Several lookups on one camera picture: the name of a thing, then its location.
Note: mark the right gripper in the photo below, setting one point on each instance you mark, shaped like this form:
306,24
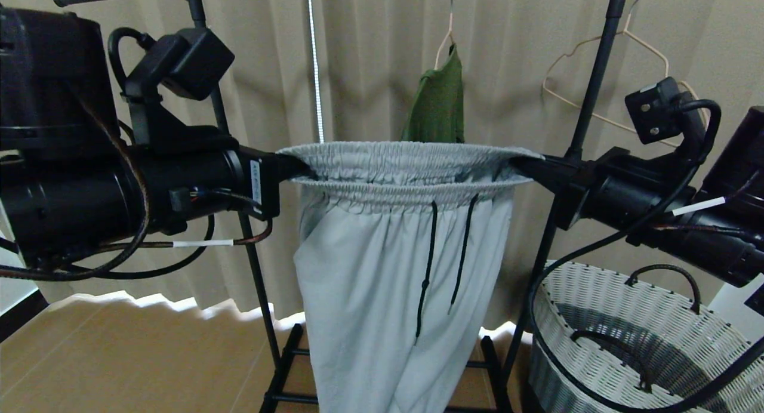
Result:
632,198

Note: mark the green printed shirt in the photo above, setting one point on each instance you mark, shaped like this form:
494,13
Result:
439,102

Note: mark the pink clothes hanger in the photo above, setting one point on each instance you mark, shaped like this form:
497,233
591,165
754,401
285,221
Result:
647,45
450,13

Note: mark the black clothes rack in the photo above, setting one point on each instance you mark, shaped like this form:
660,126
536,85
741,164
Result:
597,73

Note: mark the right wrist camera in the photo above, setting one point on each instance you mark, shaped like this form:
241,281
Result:
656,111

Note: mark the white laundry basket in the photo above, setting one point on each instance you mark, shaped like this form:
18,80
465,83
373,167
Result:
597,293

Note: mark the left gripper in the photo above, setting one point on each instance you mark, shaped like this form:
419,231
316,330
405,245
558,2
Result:
179,186

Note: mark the pale grey garment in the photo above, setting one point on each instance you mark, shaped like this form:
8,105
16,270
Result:
370,281

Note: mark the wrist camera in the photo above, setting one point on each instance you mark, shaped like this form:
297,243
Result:
656,111
191,61

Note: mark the beige curtain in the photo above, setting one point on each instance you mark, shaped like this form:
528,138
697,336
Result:
358,55

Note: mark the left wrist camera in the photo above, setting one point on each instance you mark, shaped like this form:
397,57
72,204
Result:
191,61

